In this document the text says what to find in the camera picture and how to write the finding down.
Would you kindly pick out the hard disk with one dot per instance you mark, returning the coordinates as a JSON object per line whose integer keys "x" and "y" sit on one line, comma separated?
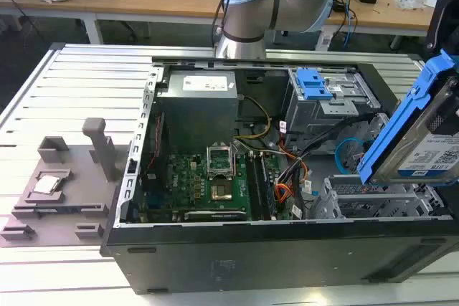
{"x": 412, "y": 134}

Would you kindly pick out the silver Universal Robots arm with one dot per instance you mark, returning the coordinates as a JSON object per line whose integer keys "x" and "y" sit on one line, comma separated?
{"x": 251, "y": 8}

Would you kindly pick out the blue plastic disk carrier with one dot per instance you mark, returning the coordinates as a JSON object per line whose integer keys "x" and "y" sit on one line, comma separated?
{"x": 313, "y": 84}

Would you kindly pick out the grey metal disk bay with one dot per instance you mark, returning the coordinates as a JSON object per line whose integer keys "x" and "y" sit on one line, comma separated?
{"x": 324, "y": 109}

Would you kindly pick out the black RAM stick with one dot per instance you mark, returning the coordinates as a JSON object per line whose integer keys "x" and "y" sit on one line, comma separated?
{"x": 268, "y": 187}

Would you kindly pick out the grey power supply unit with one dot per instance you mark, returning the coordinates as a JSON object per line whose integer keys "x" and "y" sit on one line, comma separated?
{"x": 201, "y": 103}

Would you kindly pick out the wooden desk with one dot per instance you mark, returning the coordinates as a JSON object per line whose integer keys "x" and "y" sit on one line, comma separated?
{"x": 179, "y": 1}

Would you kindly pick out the black open PC case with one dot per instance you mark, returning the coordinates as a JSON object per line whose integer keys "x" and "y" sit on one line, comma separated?
{"x": 287, "y": 248}

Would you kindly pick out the CPU socket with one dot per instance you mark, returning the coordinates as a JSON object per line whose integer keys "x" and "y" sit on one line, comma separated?
{"x": 221, "y": 191}

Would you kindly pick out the green motherboard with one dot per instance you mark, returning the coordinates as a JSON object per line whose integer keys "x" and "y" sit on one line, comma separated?
{"x": 201, "y": 184}

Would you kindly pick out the grey parts rack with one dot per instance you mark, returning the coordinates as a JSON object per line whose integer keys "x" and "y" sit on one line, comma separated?
{"x": 64, "y": 191}

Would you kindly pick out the silver CPU chip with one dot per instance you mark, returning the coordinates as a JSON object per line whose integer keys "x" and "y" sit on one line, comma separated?
{"x": 47, "y": 184}

